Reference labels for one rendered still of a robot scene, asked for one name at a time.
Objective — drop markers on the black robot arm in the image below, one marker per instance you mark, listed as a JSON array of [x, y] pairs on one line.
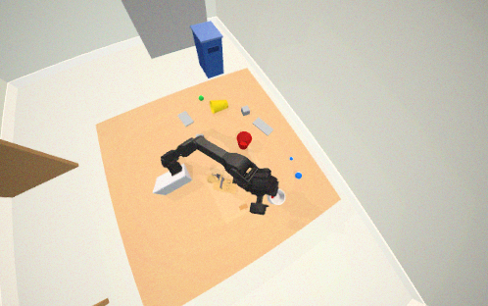
[[235, 164]]

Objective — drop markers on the grey flat bar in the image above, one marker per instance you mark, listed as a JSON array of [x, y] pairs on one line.
[[263, 126]]

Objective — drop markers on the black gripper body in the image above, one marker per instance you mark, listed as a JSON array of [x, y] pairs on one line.
[[259, 207]]

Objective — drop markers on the white paper cup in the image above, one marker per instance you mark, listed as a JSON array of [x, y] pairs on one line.
[[278, 199]]

